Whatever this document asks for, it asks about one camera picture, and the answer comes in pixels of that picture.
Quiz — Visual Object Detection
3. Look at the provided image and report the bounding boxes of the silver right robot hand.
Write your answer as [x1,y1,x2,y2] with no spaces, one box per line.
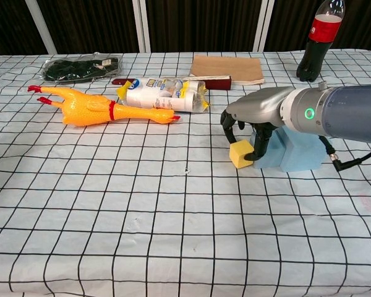
[221,86,294,161]

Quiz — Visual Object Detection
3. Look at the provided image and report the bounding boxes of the blue sponge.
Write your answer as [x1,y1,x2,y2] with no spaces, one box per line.
[250,128,290,170]

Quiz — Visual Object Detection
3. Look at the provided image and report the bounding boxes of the small yellow foam cube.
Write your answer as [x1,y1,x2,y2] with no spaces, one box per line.
[229,139,255,170]

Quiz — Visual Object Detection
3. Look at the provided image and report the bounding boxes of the dark red flat box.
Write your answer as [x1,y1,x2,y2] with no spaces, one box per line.
[112,75,232,90]

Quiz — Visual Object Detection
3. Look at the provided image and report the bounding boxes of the brown paper notebook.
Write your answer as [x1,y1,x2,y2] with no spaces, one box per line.
[190,54,265,86]

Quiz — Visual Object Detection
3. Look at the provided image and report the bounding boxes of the large blue foam cube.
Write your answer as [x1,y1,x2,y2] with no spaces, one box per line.
[278,125,328,173]

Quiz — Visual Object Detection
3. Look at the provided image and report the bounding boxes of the cola bottle yellow cap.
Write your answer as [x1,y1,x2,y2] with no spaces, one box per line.
[296,0,346,83]

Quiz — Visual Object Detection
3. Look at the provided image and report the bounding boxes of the white snack bag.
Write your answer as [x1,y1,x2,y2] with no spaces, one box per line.
[116,77,210,114]

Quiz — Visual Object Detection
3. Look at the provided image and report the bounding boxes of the checkered light blue tablecloth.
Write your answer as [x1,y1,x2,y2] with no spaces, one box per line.
[0,48,371,297]

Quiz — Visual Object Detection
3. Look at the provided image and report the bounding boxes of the yellow rubber chicken toy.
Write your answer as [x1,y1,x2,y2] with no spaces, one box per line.
[27,85,181,127]

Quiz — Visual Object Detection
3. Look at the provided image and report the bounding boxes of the black gloves in bag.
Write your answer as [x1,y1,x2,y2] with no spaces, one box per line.
[42,53,124,84]

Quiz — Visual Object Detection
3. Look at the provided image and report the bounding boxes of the white partition post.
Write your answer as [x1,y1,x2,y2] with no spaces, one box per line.
[132,0,151,53]
[252,0,278,52]
[24,0,58,55]

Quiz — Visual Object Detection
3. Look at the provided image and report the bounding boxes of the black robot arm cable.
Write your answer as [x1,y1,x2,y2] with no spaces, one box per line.
[320,136,371,173]

